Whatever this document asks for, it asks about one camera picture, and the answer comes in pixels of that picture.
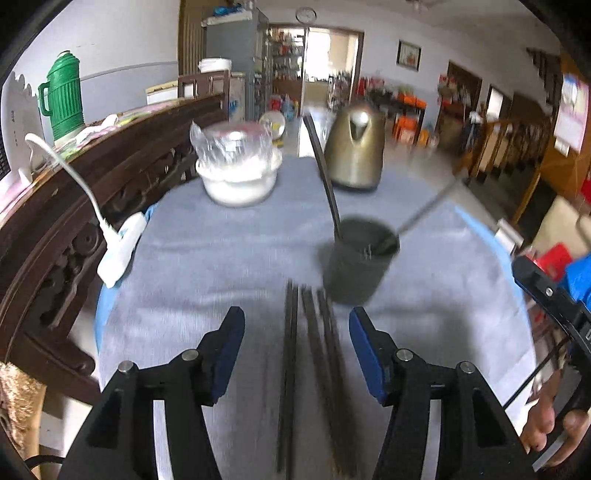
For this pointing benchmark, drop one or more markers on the grey refrigerator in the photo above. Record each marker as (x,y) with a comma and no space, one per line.
(243,38)

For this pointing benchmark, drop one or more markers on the wall calendar poster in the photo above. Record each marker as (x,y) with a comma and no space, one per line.
(572,115)

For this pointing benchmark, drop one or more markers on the dark grey utensil cup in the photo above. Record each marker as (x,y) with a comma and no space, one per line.
(358,260)

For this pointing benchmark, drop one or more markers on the framed wall picture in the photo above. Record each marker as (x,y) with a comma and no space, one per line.
(409,55)

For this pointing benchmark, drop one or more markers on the dark chopstick four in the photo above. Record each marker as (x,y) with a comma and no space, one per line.
(323,381)

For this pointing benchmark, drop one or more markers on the white fan heater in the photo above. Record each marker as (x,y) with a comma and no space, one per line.
(19,116)

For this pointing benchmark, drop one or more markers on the white chest freezer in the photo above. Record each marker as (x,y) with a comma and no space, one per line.
(162,92)

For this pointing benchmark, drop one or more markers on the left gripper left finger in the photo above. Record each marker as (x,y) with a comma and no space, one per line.
(117,439)

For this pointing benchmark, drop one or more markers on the dark wooden side table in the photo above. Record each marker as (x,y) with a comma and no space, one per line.
(396,107)

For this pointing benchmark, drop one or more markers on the dark carved wooden sideboard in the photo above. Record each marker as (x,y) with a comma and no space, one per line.
(51,243)

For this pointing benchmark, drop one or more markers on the red plastic stool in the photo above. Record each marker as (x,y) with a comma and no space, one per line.
(554,262)

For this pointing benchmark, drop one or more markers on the dark chopstick two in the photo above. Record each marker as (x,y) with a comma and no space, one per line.
(285,362)

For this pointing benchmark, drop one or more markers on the round wall clock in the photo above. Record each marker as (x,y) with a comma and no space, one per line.
(306,15)

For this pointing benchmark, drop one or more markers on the person's right hand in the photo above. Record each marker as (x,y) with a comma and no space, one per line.
(542,419)

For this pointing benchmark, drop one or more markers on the clear plastic bag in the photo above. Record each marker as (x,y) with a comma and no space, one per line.
(230,143)

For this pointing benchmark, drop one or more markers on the grey table cloth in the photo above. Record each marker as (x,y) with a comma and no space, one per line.
(448,295)

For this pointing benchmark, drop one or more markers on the white bowl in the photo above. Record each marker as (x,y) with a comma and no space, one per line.
(241,184)

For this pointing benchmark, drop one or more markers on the wooden chair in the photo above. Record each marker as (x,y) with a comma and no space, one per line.
(200,84)

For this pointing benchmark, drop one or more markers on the white power strip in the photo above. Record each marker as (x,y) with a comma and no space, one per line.
(120,246)

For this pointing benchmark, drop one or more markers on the dark chopstick one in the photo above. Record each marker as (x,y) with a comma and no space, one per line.
(323,170)

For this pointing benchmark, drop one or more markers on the gold electric kettle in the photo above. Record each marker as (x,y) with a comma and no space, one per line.
(355,147)

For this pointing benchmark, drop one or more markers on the blue round table cover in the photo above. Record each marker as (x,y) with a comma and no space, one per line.
(108,296)

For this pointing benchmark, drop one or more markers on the green thermos jug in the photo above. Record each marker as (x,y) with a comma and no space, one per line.
(60,98)

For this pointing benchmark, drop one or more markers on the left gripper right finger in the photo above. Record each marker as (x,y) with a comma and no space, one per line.
(477,438)

